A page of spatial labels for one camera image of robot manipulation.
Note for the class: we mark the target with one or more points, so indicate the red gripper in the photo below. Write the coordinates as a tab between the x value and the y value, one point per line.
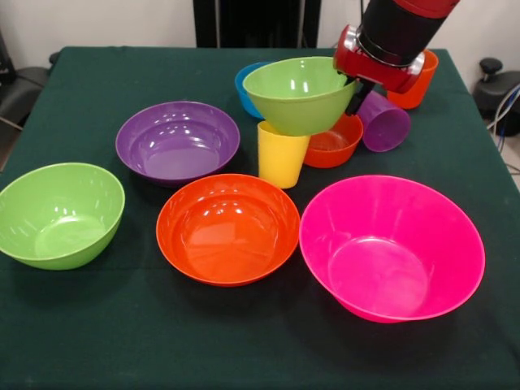
378	73

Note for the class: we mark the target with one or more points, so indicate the purple plastic cup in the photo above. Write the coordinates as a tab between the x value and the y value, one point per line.
386	130

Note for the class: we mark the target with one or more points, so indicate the green plastic bowl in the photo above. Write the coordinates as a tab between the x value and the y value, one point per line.
296	109
61	211

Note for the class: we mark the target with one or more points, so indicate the pink plastic bowl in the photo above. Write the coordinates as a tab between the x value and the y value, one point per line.
390	252

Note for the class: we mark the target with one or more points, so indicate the large orange plastic bowl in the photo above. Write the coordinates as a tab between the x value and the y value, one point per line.
227	235

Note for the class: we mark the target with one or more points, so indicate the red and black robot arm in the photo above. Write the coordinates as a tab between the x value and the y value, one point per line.
398	28

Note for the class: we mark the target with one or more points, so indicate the orange plastic cup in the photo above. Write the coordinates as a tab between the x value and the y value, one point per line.
414	95

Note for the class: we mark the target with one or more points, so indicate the small orange plastic bowl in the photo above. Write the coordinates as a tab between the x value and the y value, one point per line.
337	156

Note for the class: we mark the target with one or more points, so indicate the yellow plastic cup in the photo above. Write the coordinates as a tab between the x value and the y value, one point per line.
280	162

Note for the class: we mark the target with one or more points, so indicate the blue plastic bowl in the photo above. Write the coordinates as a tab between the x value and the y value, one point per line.
243	97

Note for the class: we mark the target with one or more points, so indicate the purple plastic bowl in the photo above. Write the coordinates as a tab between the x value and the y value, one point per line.
174	146

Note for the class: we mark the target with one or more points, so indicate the black chair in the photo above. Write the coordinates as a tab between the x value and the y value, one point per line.
20	93

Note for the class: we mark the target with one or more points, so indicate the dark green tablecloth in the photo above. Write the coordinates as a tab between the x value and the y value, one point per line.
122	333

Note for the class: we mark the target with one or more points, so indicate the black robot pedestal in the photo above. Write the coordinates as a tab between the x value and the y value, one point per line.
260	20

